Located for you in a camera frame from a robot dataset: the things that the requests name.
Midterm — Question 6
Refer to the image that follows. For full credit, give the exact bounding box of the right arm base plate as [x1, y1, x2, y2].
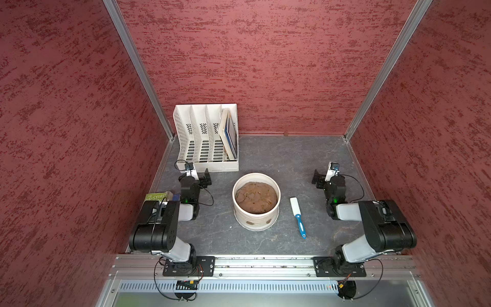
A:
[312, 257, 366, 278]

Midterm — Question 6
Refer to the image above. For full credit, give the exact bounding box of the aluminium corner post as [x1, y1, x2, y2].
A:
[103, 0, 175, 141]
[344, 0, 432, 143]

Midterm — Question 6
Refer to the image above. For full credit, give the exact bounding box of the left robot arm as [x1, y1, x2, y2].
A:
[129, 170, 212, 277]

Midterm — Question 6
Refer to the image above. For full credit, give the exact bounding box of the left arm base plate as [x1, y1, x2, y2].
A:
[161, 256, 216, 278]

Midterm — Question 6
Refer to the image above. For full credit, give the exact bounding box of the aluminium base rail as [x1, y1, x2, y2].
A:
[108, 254, 421, 281]

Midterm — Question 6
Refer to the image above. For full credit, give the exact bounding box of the right aluminium corner post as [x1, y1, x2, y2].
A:
[344, 0, 432, 143]

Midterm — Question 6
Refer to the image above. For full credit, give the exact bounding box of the book in organizer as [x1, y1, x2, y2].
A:
[218, 108, 238, 161]

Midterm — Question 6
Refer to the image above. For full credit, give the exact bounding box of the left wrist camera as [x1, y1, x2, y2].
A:
[184, 161, 199, 180]

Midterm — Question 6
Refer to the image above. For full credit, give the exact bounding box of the white blue scrub brush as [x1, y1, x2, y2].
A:
[290, 197, 306, 239]

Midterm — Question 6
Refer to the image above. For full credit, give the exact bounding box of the green book on table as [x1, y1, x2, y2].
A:
[144, 191, 174, 202]

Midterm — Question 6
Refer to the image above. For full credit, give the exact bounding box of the white file organizer rack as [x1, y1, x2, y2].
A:
[173, 104, 239, 173]

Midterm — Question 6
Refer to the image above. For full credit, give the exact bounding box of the left aluminium corner post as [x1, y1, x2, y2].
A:
[103, 0, 175, 141]

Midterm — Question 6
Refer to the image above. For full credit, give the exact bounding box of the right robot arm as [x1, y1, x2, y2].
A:
[312, 171, 417, 278]

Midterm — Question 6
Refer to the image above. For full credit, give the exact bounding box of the white ceramic pot with mud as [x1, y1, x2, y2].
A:
[232, 173, 281, 232]

